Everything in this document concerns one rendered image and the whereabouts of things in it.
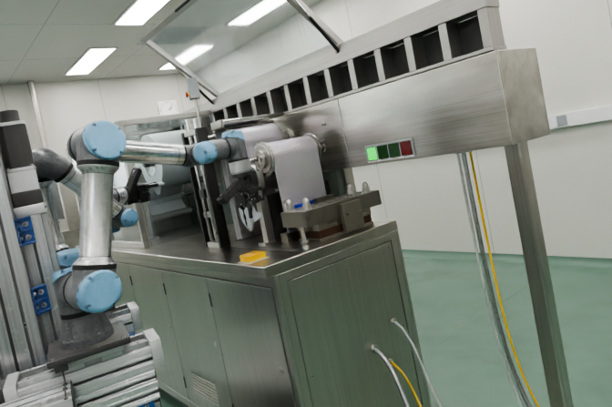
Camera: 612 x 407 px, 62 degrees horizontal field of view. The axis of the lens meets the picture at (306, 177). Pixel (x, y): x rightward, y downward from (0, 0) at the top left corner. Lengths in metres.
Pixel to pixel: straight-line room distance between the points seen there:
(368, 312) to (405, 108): 0.79
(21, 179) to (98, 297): 0.56
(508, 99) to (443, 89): 0.23
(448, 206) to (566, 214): 1.06
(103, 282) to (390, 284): 1.11
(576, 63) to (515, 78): 2.37
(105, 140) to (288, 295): 0.77
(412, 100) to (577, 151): 2.43
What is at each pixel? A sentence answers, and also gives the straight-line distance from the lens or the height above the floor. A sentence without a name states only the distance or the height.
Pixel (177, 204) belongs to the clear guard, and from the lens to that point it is 2.96.
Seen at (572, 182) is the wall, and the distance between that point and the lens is 4.24.
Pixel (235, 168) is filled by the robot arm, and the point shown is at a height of 1.24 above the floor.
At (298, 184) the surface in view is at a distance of 2.10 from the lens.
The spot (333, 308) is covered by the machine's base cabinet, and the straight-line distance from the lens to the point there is 1.90.
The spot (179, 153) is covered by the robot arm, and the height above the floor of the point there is 1.33.
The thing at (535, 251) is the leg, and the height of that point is 0.75.
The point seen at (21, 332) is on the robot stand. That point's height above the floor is 0.87.
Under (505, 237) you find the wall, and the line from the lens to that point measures 4.61.
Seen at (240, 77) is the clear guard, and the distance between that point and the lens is 2.77.
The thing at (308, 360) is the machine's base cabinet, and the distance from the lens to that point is 1.86.
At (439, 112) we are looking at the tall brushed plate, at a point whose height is 1.29.
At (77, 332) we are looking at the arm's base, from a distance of 1.67.
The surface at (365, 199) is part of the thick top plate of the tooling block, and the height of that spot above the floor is 1.01.
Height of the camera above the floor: 1.25
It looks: 3 degrees down
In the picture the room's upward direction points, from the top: 11 degrees counter-clockwise
